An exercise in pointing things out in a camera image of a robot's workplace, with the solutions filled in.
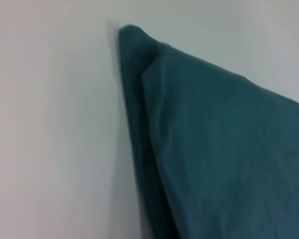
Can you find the blue-green t-shirt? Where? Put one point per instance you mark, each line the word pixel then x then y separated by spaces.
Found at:
pixel 214 149

